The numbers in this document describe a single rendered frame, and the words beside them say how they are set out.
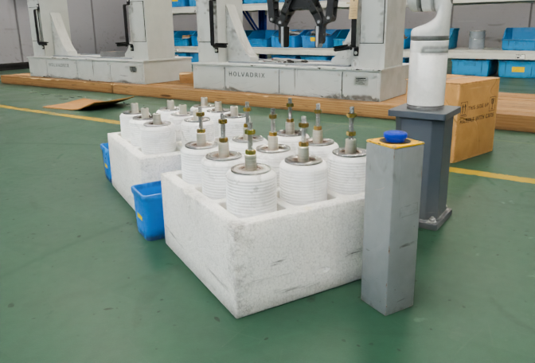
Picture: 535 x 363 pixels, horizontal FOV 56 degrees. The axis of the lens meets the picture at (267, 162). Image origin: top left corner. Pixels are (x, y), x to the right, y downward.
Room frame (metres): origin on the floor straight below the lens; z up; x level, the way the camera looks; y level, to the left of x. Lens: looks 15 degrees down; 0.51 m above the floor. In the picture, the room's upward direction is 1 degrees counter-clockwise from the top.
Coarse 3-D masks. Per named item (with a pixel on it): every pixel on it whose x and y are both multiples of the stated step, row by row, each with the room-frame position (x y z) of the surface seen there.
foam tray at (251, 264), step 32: (192, 192) 0.99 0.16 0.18; (192, 224) 0.97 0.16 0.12; (224, 224) 0.84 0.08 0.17; (256, 224) 0.83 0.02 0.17; (288, 224) 0.86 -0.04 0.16; (320, 224) 0.89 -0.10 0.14; (352, 224) 0.93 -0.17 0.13; (192, 256) 0.98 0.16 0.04; (224, 256) 0.84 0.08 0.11; (256, 256) 0.83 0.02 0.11; (288, 256) 0.86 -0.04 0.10; (320, 256) 0.89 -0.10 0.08; (352, 256) 0.93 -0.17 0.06; (224, 288) 0.85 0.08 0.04; (256, 288) 0.82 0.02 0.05; (288, 288) 0.86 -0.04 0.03; (320, 288) 0.89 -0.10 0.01
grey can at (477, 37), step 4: (472, 32) 5.25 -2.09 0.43; (476, 32) 5.22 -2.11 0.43; (480, 32) 5.21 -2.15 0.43; (484, 32) 5.23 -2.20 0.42; (472, 36) 5.25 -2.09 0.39; (476, 36) 5.22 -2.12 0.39; (480, 36) 5.21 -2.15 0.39; (484, 36) 5.23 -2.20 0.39; (472, 40) 5.24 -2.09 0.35; (476, 40) 5.22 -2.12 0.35; (480, 40) 5.22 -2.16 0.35; (484, 40) 5.24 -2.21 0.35; (472, 44) 5.24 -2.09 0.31; (476, 44) 5.22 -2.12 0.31; (480, 44) 5.21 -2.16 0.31; (468, 48) 5.31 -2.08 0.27; (472, 48) 5.24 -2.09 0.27; (476, 48) 5.22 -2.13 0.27; (480, 48) 5.21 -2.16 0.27
